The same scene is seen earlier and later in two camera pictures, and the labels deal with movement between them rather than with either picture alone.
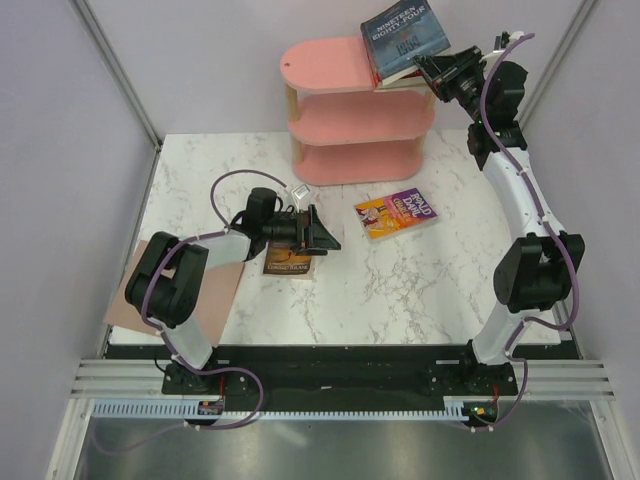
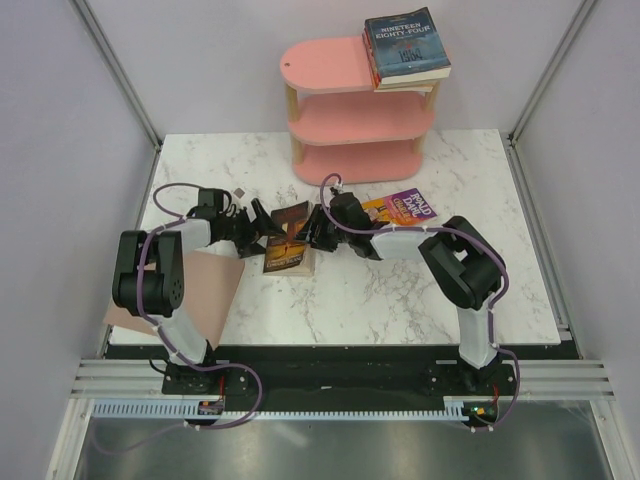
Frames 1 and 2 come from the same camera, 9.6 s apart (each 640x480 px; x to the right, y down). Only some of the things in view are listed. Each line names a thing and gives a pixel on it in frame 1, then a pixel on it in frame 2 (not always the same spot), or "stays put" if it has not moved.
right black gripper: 451,67 -> 319,216
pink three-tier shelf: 342,128 stays put
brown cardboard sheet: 216,295 stays put
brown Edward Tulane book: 280,258 stays put
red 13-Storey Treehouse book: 415,82 -> 370,54
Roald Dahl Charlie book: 394,212 stays put
